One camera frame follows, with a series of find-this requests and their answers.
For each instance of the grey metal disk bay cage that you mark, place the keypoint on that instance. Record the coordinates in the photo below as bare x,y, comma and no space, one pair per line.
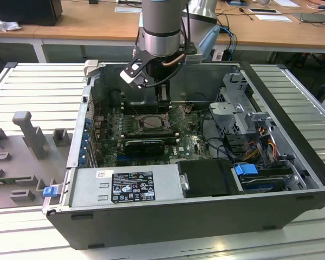
227,108

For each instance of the grey parts rack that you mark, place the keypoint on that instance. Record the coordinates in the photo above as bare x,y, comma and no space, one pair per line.
19,162

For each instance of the crumpled white paper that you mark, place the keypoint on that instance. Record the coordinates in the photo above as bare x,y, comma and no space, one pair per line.
5,25

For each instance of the black plastic shroud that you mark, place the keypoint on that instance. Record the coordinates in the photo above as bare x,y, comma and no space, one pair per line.
205,178

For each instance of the black RAM slot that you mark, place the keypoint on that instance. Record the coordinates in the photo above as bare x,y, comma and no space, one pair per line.
140,107
140,104
151,137
151,132
140,112

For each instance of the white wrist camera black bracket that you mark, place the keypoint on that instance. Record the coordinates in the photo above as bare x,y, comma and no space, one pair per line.
130,77

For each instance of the silver CPU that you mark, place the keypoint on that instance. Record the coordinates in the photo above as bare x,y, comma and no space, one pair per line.
153,123

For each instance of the grey power supply unit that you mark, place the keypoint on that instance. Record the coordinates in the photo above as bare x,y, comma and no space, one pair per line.
84,187

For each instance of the wooden desk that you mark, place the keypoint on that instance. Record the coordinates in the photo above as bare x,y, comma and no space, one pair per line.
16,33
97,24

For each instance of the dark notebook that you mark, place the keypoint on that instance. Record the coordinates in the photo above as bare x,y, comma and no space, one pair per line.
311,17

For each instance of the CPU socket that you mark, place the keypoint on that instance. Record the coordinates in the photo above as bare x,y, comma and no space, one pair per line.
138,122

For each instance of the blue booklet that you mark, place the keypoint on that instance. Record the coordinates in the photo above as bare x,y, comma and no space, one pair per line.
237,2

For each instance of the blue disk carrier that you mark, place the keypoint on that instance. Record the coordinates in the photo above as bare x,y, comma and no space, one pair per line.
245,170

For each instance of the pale blue teach pendant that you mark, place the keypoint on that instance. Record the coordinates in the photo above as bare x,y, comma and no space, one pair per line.
208,40

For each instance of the grey plastic case latch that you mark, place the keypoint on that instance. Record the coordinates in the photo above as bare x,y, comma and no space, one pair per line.
91,67

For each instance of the grey metal disk bay frame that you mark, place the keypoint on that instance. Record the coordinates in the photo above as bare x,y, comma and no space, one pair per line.
268,151

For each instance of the black graphics card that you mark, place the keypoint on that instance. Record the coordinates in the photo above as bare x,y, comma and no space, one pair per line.
145,147

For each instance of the black monitor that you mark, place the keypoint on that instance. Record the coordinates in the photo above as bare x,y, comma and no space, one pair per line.
24,10

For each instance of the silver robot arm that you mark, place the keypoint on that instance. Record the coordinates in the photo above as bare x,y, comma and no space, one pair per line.
159,24

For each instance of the black PC case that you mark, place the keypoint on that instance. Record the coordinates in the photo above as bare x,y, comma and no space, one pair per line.
151,227

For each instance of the green RAM stick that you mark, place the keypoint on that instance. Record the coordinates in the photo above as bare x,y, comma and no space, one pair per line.
2,182

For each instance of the round coin battery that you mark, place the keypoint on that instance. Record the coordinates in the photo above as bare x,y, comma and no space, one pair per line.
188,109

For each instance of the thin metal locking lever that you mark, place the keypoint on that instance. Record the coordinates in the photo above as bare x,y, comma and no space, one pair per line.
171,109
139,115

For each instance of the blue plastic clip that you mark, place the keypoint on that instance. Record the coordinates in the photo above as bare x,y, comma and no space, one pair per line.
49,191

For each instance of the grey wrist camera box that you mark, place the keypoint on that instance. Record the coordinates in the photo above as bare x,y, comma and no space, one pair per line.
193,57

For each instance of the flat smartphone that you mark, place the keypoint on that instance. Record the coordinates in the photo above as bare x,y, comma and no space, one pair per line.
262,10

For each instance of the green motherboard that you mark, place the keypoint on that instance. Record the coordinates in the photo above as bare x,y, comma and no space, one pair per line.
184,146

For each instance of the copper coloured tube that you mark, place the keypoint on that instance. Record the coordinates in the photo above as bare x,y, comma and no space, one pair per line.
169,65

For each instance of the hard disk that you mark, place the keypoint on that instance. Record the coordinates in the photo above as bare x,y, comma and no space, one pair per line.
260,185

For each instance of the white paper sheet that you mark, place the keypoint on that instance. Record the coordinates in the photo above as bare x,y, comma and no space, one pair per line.
285,3
273,18

